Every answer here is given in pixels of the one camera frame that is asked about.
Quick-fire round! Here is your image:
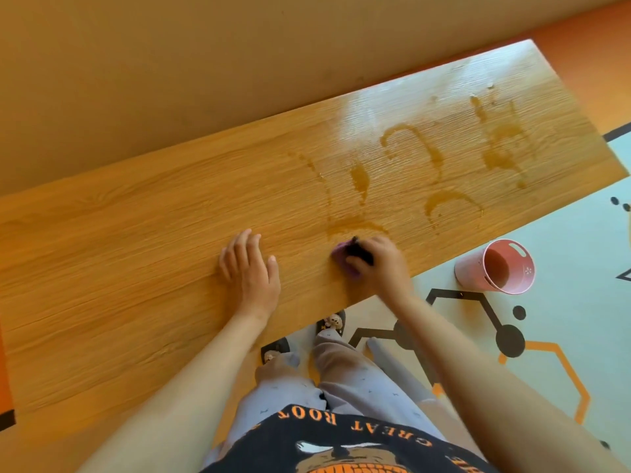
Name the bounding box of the person's right hand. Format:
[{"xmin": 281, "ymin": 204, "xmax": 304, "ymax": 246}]
[{"xmin": 344, "ymin": 235, "xmax": 415, "ymax": 309}]

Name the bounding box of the person's left hand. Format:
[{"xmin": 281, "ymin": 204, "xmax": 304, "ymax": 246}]
[{"xmin": 218, "ymin": 229, "xmax": 283, "ymax": 325}]

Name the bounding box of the purple cleaning cloth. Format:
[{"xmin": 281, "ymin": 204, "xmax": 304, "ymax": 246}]
[{"xmin": 330, "ymin": 235, "xmax": 375, "ymax": 281}]

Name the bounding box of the person's left forearm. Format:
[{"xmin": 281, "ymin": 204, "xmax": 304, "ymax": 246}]
[{"xmin": 76, "ymin": 312, "xmax": 269, "ymax": 473}]

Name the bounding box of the person's right forearm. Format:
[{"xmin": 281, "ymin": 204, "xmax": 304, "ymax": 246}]
[{"xmin": 389, "ymin": 292, "xmax": 630, "ymax": 473}]

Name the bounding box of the black plush-trimmed slipper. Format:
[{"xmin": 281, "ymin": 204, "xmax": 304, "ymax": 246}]
[
  {"xmin": 260, "ymin": 337, "xmax": 292, "ymax": 365},
  {"xmin": 315, "ymin": 309, "xmax": 347, "ymax": 339}
]

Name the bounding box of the pink plastic bucket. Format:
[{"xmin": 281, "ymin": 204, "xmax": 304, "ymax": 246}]
[{"xmin": 454, "ymin": 238, "xmax": 537, "ymax": 296}]

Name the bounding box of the wooden table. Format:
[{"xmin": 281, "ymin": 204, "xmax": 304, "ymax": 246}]
[{"xmin": 0, "ymin": 38, "xmax": 630, "ymax": 419}]

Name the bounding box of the grey chair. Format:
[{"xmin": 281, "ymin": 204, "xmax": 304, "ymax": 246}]
[{"xmin": 365, "ymin": 337, "xmax": 486, "ymax": 459}]

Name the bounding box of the black orange printed t-shirt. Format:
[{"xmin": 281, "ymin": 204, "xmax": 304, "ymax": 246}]
[{"xmin": 199, "ymin": 403, "xmax": 499, "ymax": 473}]

